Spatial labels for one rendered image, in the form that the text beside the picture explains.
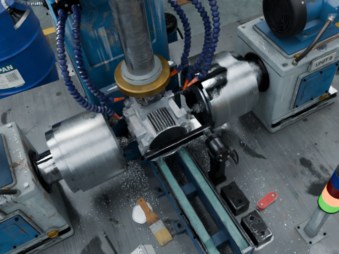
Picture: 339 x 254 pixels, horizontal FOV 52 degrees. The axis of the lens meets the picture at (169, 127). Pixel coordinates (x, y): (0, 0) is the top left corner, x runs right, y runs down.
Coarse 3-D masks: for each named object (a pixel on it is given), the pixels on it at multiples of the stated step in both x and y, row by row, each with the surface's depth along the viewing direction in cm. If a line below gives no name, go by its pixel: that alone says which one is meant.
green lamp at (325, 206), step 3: (321, 195) 99; (321, 198) 99; (318, 201) 101; (321, 201) 99; (324, 201) 97; (321, 204) 99; (324, 204) 98; (327, 204) 96; (321, 207) 100; (324, 207) 99; (327, 207) 98; (330, 207) 97; (333, 207) 96; (336, 207) 96; (324, 210) 100; (327, 210) 99; (330, 210) 98; (333, 210) 98; (336, 210) 98
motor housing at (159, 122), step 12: (132, 120) 122; (144, 120) 120; (156, 120) 117; (168, 120) 115; (132, 132) 125; (156, 132) 114; (168, 132) 132; (180, 132) 128; (144, 144) 117; (156, 144) 129; (168, 156) 128
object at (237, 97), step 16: (192, 64) 126; (224, 64) 120; (240, 64) 120; (256, 64) 128; (208, 80) 117; (224, 80) 118; (240, 80) 119; (256, 80) 128; (192, 96) 128; (208, 96) 116; (224, 96) 118; (240, 96) 120; (256, 96) 124; (192, 112) 138; (208, 112) 121; (224, 112) 120; (240, 112) 125
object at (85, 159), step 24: (72, 120) 113; (96, 120) 111; (48, 144) 108; (72, 144) 107; (96, 144) 108; (120, 144) 115; (48, 168) 112; (72, 168) 107; (96, 168) 109; (120, 168) 114
